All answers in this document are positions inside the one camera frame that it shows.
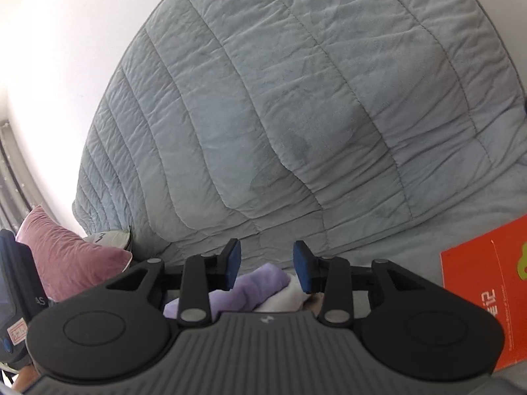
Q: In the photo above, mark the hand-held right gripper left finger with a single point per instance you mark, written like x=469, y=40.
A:
x=234, y=265

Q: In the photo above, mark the grey quilted headboard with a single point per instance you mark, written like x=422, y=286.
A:
x=288, y=111

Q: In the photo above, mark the pink velvet pillow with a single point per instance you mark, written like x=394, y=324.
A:
x=61, y=255

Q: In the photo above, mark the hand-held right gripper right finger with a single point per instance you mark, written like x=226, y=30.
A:
x=300, y=265

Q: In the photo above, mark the purple pants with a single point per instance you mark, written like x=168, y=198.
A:
x=255, y=288

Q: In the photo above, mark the grey patterned curtain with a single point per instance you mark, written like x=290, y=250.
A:
x=8, y=173

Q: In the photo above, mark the red box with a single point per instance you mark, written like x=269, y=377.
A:
x=473, y=296

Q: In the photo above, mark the grey bed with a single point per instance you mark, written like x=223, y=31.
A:
x=411, y=234

